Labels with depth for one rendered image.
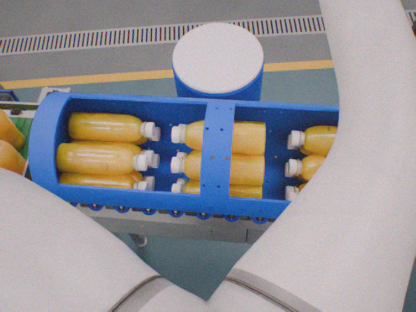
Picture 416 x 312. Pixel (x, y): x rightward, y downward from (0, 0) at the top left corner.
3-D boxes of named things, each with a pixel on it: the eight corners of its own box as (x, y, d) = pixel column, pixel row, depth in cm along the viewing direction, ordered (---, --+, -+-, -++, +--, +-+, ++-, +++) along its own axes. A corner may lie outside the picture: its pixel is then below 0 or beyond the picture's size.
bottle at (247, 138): (266, 117, 99) (179, 112, 101) (265, 143, 94) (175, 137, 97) (264, 136, 105) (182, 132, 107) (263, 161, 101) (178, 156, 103)
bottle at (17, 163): (32, 162, 131) (2, 128, 114) (38, 181, 128) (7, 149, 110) (9, 171, 130) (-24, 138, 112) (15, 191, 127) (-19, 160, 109)
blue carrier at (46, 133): (389, 247, 105) (434, 185, 83) (54, 220, 114) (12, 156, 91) (374, 156, 122) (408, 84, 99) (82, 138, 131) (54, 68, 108)
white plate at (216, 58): (280, 70, 125) (280, 72, 126) (236, 10, 138) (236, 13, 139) (195, 106, 121) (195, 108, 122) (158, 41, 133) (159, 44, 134)
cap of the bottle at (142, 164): (140, 151, 104) (148, 152, 104) (141, 166, 106) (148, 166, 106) (137, 158, 101) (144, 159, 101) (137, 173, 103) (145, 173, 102)
